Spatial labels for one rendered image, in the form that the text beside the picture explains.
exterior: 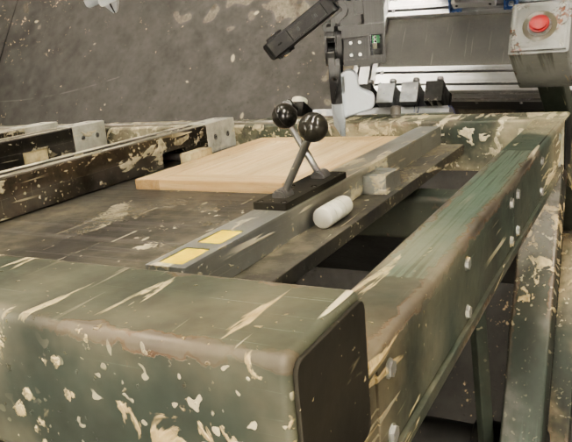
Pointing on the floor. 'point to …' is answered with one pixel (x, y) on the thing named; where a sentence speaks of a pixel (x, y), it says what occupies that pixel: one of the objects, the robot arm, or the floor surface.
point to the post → (561, 96)
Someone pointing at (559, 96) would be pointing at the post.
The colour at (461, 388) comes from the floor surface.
